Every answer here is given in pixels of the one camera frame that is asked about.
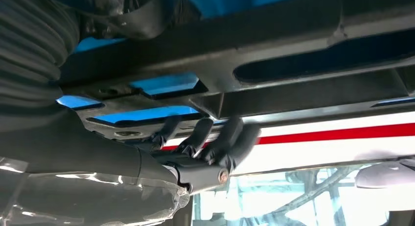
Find red barrier belt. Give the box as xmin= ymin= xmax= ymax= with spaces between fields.
xmin=160 ymin=122 xmax=415 ymax=151

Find white car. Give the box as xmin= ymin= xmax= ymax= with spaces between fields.
xmin=162 ymin=111 xmax=415 ymax=226

